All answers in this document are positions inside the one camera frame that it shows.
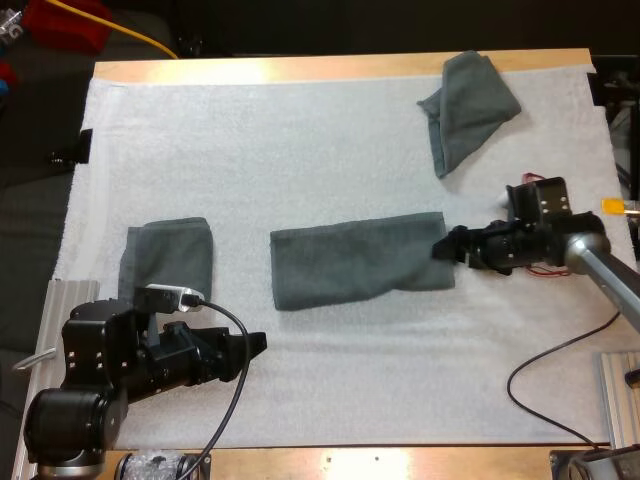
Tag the dark table clamp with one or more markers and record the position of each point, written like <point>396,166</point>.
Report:
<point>597,90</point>
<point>75,147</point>

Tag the orange table clip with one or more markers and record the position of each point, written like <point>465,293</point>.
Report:
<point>615,206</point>

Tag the square folded grey-green towel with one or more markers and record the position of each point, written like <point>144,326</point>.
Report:
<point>170,255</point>

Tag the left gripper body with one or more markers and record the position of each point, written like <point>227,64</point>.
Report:
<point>195,350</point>

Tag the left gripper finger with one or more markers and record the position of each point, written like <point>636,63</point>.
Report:
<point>250,345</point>
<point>235,371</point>

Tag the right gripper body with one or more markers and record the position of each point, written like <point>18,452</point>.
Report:
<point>492,250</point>

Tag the long grey-green towel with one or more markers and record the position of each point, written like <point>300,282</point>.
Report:
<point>350,260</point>

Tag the crumpled grey-green towel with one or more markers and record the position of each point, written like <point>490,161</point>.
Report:
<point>470,110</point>

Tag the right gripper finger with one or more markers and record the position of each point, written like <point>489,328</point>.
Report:
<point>459,233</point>
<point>447,251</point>

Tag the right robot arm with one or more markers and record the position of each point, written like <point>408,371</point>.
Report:
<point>575,245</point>

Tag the silver clamp lever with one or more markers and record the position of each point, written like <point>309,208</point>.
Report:
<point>32,359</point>

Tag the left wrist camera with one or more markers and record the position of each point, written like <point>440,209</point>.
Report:
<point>167,297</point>

